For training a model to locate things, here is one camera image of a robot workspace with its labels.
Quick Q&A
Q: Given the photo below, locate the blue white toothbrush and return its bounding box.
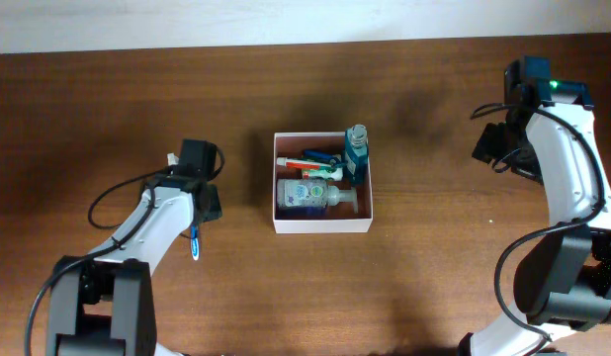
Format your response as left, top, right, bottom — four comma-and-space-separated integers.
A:
190, 225, 201, 261

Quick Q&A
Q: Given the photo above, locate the dark blue Dettol foam bottle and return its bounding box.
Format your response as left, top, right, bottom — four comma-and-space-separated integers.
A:
275, 179, 359, 218

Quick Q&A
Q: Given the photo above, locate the teal toothpaste tube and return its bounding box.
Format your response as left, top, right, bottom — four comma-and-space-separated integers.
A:
276, 157, 338, 170

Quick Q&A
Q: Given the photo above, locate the green white Dettol soap bar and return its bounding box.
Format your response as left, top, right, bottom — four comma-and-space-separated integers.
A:
302, 167, 343, 182

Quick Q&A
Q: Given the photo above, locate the teal Listerine mouthwash bottle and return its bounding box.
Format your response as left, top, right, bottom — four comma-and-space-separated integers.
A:
344, 125, 369, 186

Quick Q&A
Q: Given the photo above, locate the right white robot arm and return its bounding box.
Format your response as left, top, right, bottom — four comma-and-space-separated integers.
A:
457, 76, 611, 355

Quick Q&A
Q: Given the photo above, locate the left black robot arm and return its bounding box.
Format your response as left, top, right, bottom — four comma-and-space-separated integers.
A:
33, 139, 225, 356

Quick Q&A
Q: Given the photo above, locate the white open cardboard box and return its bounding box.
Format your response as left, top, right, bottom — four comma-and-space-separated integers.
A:
271, 132, 374, 234

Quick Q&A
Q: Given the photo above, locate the black left camera cable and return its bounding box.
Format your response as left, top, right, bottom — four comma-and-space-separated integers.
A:
23, 142, 226, 356

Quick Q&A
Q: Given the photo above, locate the blue razor comb handle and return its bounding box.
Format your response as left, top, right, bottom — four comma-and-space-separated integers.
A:
303, 149, 344, 166

